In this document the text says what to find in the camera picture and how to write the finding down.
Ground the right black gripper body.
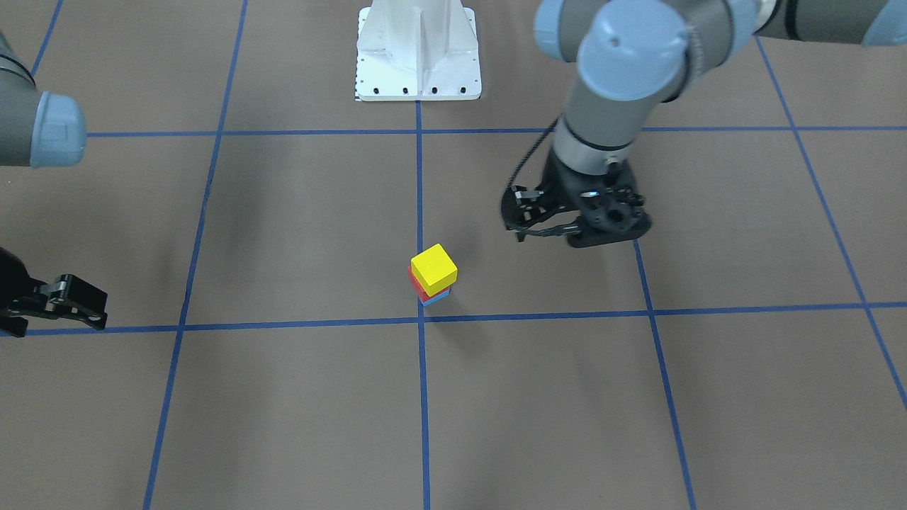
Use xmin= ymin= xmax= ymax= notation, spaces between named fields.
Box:
xmin=1 ymin=248 xmax=43 ymax=338

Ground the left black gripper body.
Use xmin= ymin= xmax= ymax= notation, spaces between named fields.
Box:
xmin=539 ymin=152 xmax=624 ymax=213

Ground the yellow cube block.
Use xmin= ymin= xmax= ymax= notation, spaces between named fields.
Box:
xmin=410 ymin=244 xmax=458 ymax=297

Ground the red cube block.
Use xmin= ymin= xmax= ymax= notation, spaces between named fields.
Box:
xmin=407 ymin=267 xmax=428 ymax=300

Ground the blue cube block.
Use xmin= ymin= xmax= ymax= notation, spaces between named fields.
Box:
xmin=419 ymin=287 xmax=451 ymax=307

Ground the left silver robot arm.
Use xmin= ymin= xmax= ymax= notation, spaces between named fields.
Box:
xmin=501 ymin=1 xmax=906 ymax=248

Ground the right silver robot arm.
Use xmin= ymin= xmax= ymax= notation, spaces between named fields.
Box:
xmin=1 ymin=36 xmax=108 ymax=338

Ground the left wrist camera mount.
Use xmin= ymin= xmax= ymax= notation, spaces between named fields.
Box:
xmin=567 ymin=161 xmax=653 ymax=248

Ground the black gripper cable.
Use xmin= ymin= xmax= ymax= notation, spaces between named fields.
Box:
xmin=505 ymin=120 xmax=560 ymax=196

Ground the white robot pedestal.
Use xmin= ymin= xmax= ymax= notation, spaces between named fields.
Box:
xmin=354 ymin=1 xmax=483 ymax=101

